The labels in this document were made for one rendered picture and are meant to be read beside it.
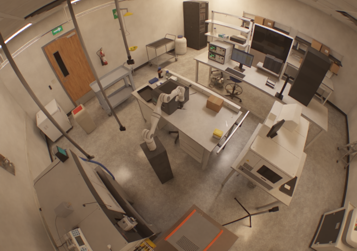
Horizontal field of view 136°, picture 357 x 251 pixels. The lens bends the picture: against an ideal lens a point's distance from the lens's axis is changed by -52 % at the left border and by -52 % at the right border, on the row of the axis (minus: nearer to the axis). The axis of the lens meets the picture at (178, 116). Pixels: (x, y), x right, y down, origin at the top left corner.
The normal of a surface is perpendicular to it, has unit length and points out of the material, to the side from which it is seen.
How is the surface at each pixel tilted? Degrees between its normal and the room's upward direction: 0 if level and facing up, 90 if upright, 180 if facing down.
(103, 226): 0
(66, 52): 90
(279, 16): 90
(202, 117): 0
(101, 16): 90
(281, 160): 0
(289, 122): 90
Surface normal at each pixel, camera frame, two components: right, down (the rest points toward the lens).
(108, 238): -0.05, -0.64
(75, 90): 0.73, 0.50
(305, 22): -0.68, 0.58
